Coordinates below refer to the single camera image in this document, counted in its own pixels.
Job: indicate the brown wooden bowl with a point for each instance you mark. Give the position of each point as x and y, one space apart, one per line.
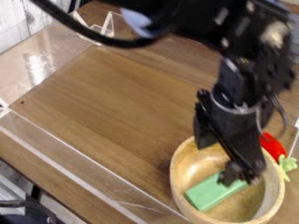
253 205

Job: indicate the black equipment base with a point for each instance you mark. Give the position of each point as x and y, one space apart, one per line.
36 213

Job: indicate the clear acrylic front barrier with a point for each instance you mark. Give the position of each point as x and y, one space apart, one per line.
105 184

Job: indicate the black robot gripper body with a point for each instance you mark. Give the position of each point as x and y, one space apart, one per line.
238 127

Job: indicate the green foam block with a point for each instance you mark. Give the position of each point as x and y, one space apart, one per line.
206 194

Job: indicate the clear acrylic corner bracket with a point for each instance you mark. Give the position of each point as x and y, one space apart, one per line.
110 27

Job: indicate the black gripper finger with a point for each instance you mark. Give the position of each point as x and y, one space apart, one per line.
204 126
236 171

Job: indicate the red plush strawberry toy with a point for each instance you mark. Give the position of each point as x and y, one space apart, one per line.
277 150

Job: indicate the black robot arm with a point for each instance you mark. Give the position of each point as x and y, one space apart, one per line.
250 32

